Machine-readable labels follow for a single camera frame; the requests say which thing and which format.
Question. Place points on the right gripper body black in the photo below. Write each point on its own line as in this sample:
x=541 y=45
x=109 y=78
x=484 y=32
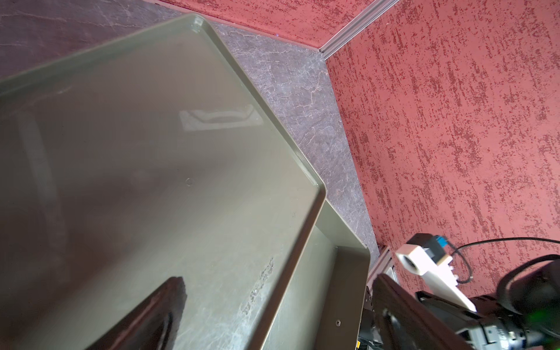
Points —
x=496 y=329

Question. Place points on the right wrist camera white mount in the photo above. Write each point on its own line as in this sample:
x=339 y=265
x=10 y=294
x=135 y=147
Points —
x=424 y=255

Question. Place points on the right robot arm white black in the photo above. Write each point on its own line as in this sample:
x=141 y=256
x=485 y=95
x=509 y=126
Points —
x=522 y=314

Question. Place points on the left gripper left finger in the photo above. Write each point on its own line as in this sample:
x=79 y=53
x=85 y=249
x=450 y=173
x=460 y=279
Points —
x=153 y=324

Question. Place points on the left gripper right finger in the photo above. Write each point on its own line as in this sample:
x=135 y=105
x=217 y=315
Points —
x=406 y=323

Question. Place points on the olive top drawer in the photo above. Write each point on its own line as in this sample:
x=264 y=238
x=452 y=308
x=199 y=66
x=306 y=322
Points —
x=323 y=304

